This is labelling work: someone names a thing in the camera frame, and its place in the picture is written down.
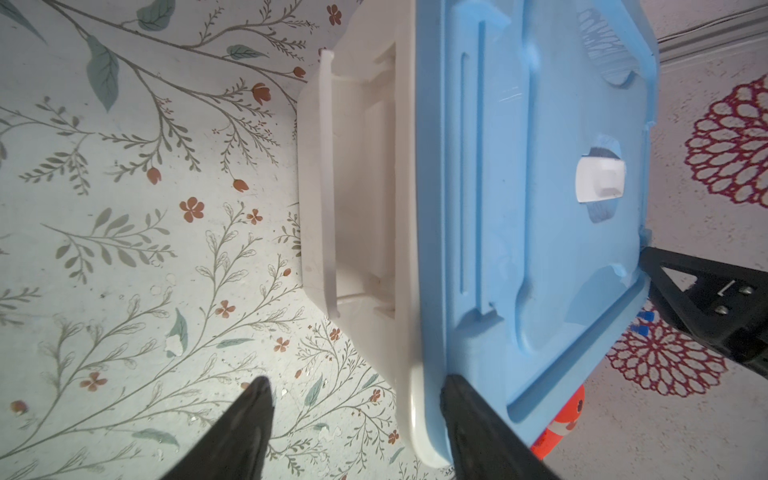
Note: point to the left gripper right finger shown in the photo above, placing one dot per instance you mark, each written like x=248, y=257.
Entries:
x=483, y=447

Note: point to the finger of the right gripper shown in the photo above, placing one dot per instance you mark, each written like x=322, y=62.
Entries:
x=721, y=306

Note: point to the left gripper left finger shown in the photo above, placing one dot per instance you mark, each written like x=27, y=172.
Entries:
x=235, y=447

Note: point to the red shark plush toy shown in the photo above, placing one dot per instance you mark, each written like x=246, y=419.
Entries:
x=564, y=422

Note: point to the blue capped test tube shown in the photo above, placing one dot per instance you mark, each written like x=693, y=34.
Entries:
x=646, y=316

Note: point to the white plastic storage bin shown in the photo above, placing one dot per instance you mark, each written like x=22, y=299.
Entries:
x=358, y=204

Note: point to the blue plastic bin lid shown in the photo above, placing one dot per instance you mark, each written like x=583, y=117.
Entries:
x=532, y=134

